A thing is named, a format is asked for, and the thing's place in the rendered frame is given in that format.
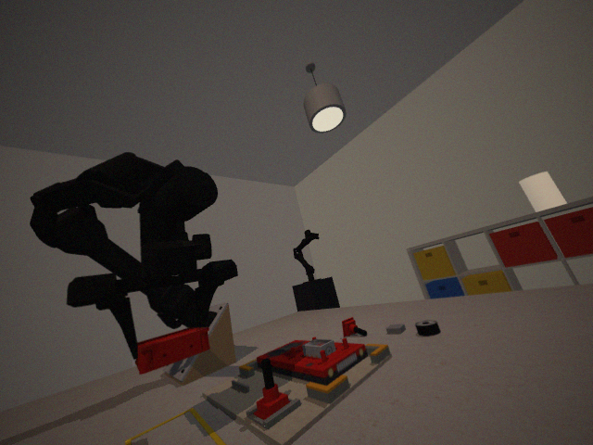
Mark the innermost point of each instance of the yellow rectangular outline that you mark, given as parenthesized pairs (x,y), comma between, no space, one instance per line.
(206,427)

